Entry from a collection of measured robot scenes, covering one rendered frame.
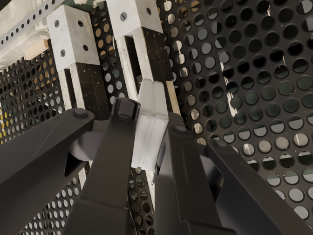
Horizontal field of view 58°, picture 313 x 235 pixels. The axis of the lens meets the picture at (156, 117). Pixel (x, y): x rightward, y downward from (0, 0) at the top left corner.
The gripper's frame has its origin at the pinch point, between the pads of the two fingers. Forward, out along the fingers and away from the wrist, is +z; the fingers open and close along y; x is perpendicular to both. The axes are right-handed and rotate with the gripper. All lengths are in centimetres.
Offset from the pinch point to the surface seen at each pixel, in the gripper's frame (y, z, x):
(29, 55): -30, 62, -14
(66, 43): -16.5, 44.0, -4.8
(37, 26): -27, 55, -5
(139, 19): -2.9, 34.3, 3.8
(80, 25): -15, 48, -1
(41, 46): -26, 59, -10
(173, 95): 6.1, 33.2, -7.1
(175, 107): 6.8, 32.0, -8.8
